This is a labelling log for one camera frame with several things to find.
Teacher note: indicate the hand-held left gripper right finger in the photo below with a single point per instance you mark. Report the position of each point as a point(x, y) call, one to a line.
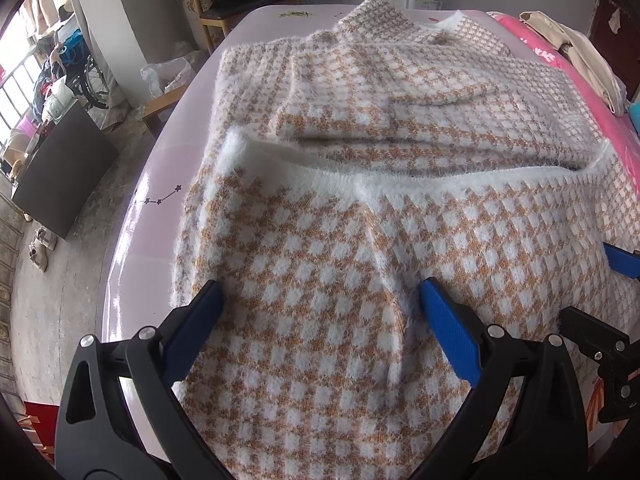
point(450, 330)

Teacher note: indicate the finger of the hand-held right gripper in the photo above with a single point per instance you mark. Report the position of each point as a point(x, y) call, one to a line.
point(622, 260)
point(592, 332)

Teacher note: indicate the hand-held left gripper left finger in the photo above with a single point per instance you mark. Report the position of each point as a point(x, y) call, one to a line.
point(192, 330)

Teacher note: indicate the beige white houndstooth coat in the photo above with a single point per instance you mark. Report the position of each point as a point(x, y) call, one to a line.
point(320, 260)

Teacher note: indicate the teal cloth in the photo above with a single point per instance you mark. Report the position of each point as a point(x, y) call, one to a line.
point(635, 120)

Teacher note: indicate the red box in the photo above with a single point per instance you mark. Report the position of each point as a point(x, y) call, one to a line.
point(40, 425)

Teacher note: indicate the dark wooden door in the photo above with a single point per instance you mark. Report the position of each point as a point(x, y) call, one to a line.
point(625, 60)

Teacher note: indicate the beige garment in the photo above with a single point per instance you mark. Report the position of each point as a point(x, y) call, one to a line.
point(590, 60)

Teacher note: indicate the dark grey cabinet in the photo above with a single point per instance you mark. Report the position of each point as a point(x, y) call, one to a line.
point(65, 170)

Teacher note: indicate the small wooden stool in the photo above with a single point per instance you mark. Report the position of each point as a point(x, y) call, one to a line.
point(160, 105)

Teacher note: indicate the pink blanket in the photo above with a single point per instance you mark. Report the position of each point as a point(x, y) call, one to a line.
point(540, 45)

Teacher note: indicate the small white hanging cloth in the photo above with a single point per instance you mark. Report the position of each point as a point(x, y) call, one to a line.
point(615, 19)

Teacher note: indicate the clear plastic bag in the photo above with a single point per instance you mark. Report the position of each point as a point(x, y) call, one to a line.
point(167, 72)

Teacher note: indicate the blue bag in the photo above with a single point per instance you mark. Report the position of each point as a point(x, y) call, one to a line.
point(72, 47)

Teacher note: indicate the wooden chair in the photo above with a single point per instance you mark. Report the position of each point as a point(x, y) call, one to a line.
point(215, 22)

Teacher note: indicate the floral patterned board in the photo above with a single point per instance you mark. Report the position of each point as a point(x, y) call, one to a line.
point(185, 5)

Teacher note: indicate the hanging beige clothing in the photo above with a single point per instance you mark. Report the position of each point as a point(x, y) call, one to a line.
point(42, 5)

